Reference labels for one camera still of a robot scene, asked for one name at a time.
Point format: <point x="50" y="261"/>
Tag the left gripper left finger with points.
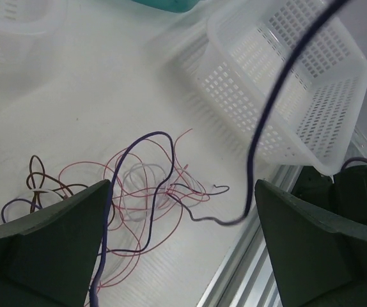
<point x="47" y="258"/>

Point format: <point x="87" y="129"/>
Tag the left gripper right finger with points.
<point x="318" y="257"/>

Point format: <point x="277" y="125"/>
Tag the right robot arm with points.
<point x="344" y="193"/>

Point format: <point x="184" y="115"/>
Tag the white perforated basket, right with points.
<point x="235" y="59"/>

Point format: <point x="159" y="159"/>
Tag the white perforated basket, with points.
<point x="235" y="59"/>
<point x="22" y="23"/>

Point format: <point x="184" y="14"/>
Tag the white perforated basket, centre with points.
<point x="22" y="23"/>

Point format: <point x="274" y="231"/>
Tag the teal translucent plastic bin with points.
<point x="174" y="6"/>

